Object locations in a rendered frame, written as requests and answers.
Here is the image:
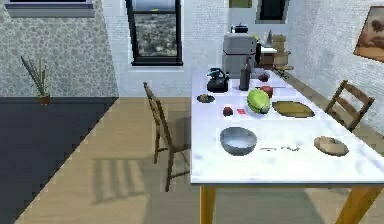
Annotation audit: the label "dark grey bottle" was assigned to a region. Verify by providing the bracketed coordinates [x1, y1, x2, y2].
[238, 55, 253, 92]

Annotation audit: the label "black kettle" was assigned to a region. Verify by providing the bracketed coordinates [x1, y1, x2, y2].
[206, 67, 231, 94]

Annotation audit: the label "brown wooden chair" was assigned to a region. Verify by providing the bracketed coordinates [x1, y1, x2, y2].
[324, 79, 376, 133]
[142, 81, 192, 193]

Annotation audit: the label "tan wooden stool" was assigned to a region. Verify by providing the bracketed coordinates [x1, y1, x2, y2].
[270, 34, 295, 78]

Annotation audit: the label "brown framed wall picture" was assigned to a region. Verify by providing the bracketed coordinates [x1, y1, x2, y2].
[353, 5, 384, 64]

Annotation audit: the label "potted green house plant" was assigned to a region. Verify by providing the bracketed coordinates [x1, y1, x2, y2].
[20, 55, 52, 106]

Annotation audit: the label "tan round plate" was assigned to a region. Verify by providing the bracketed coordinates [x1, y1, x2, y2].
[313, 135, 350, 157]

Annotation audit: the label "white dining table wooden legs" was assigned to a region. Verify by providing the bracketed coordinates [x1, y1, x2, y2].
[190, 68, 384, 224]

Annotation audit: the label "grey fridge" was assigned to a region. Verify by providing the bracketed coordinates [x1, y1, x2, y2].
[221, 32, 262, 79]

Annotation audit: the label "dark framed window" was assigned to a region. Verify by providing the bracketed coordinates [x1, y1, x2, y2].
[255, 0, 290, 25]

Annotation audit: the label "grey framed window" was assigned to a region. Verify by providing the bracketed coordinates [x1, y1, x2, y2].
[3, 0, 96, 18]

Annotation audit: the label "small dark dish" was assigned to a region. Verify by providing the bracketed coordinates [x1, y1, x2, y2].
[196, 93, 216, 104]

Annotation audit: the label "grey metal bowl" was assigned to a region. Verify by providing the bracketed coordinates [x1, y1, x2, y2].
[219, 126, 258, 157]

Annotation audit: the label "black framed window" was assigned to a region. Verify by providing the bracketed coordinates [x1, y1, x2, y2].
[125, 0, 184, 67]

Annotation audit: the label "black pot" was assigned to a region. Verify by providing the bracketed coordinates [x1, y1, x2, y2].
[231, 22, 250, 34]

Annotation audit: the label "green lettuce head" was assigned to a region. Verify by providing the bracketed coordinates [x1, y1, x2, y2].
[246, 87, 272, 115]

